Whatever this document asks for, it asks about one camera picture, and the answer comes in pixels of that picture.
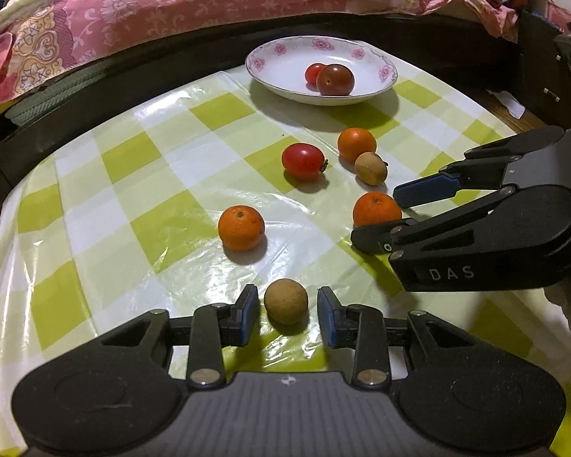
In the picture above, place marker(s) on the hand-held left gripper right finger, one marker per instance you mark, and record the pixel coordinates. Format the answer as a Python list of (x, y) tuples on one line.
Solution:
[(327, 316)]

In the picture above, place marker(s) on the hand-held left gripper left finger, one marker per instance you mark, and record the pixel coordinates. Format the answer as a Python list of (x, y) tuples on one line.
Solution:
[(250, 315)]

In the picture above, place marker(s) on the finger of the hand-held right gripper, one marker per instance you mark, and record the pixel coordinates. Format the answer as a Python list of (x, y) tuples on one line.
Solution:
[(376, 240), (423, 189)]

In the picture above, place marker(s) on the small orange mandarin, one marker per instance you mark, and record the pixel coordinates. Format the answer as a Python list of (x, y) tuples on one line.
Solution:
[(357, 143), (241, 228), (376, 208)]

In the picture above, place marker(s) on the round brown longan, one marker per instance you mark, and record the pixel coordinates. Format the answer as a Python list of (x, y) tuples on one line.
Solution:
[(286, 302)]

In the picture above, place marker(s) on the small brown longan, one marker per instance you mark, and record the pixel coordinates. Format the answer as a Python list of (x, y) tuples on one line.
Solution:
[(370, 167)]

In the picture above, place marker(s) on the red tomato with stem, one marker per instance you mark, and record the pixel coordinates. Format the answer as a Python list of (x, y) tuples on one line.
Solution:
[(302, 162)]

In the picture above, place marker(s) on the white floral plate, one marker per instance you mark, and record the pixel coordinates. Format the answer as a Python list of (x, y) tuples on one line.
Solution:
[(285, 71)]

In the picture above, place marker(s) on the white paper scrap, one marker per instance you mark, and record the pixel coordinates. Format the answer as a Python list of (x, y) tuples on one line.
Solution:
[(509, 102)]

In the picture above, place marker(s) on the dark brown-red tomato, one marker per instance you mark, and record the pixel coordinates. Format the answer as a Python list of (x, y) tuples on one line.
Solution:
[(335, 80)]

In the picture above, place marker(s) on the small red cherry tomato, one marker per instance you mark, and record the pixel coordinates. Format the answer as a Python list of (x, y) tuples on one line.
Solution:
[(312, 74)]

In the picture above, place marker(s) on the dark wooden cabinet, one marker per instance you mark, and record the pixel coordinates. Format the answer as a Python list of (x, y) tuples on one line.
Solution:
[(535, 57)]

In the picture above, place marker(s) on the green checked plastic tablecloth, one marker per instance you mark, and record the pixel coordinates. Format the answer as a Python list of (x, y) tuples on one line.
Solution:
[(123, 200)]

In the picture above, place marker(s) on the grey striped mattress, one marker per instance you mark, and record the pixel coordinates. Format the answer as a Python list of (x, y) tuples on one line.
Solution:
[(38, 104)]

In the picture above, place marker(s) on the pink floral quilt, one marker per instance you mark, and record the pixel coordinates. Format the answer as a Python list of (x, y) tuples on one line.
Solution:
[(171, 9)]

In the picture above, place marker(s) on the dark bed frame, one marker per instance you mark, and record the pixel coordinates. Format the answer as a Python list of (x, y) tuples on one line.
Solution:
[(123, 90)]

